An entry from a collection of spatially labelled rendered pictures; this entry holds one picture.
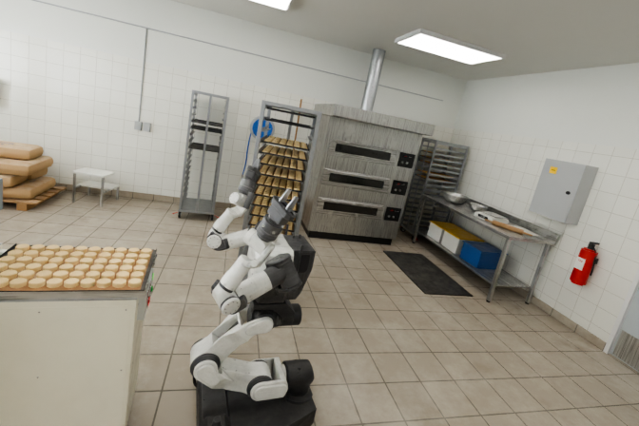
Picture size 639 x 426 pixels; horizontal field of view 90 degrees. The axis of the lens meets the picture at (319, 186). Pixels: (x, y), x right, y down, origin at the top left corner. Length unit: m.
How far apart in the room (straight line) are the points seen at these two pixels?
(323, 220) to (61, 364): 3.69
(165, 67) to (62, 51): 1.32
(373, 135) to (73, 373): 4.12
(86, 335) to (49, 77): 4.66
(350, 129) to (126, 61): 3.38
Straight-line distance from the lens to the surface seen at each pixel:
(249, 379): 2.05
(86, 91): 5.85
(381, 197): 5.09
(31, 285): 1.72
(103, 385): 1.97
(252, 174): 1.84
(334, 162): 4.69
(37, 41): 6.09
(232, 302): 1.36
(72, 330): 1.81
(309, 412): 2.19
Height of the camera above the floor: 1.75
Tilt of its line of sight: 11 degrees down
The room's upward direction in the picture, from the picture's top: 11 degrees clockwise
